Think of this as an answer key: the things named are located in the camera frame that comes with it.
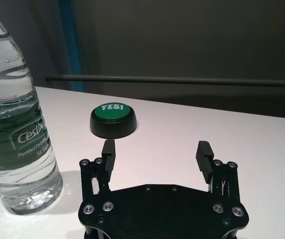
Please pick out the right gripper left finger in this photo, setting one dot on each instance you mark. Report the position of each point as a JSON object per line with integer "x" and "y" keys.
{"x": 95, "y": 174}

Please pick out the green YES push button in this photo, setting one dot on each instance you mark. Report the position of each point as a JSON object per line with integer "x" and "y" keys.
{"x": 112, "y": 122}

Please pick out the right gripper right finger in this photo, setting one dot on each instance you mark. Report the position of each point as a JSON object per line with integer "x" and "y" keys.
{"x": 221, "y": 176}

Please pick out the blue vertical post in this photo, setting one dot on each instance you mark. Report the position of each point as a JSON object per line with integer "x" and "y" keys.
{"x": 73, "y": 44}

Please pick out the grey horizontal rail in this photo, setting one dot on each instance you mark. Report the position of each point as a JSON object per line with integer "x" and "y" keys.
{"x": 172, "y": 80}

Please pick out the clear plastic water bottle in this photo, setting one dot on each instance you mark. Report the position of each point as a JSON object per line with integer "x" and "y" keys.
{"x": 20, "y": 119}

